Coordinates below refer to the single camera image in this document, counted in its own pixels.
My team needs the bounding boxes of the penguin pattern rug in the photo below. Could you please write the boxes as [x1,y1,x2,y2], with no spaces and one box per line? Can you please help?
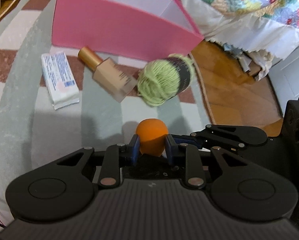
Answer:
[0,0,210,230]

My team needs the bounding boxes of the pink cardboard box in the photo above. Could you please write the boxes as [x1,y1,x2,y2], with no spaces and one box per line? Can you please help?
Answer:
[51,0,203,61]

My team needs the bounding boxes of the foundation bottle gold cap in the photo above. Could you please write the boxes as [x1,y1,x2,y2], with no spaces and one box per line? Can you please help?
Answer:
[78,47,137,102]

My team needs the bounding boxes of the small white blue box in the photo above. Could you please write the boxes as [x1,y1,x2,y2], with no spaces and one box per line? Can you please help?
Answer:
[41,51,79,110]

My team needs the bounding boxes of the orange makeup sponge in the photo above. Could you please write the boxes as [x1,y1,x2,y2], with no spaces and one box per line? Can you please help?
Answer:
[135,118,169,157]

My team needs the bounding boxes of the green yarn ball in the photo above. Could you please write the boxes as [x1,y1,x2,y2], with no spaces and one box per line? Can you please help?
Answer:
[136,54,195,107]

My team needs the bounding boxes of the papers under bed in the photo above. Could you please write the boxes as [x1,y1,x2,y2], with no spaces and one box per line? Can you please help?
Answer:
[222,43,274,81]

